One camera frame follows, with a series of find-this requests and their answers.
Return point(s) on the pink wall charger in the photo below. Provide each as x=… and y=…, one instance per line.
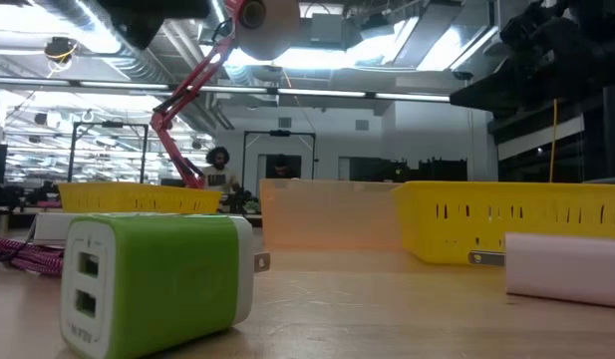
x=566, y=269

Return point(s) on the orange translucent plastic bin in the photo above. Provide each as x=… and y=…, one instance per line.
x=327, y=214

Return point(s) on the LED light strip bar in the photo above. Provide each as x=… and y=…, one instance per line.
x=312, y=93

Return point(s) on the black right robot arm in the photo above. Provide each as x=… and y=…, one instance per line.
x=561, y=50

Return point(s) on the green white USB wall charger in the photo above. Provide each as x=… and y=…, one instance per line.
x=157, y=279

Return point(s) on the red desk lamp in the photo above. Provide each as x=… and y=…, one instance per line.
x=267, y=35

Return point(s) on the person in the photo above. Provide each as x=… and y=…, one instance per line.
x=282, y=167
x=219, y=172

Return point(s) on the black overhead camera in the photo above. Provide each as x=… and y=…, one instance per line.
x=60, y=49

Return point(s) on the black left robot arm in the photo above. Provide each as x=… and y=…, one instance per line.
x=137, y=20

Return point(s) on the yellow slotted plastic basket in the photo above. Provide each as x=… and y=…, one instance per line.
x=137, y=198
x=511, y=224

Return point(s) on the black background rig frame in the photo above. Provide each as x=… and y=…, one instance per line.
x=279, y=133
x=71, y=149

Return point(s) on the white product box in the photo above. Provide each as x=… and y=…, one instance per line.
x=53, y=227

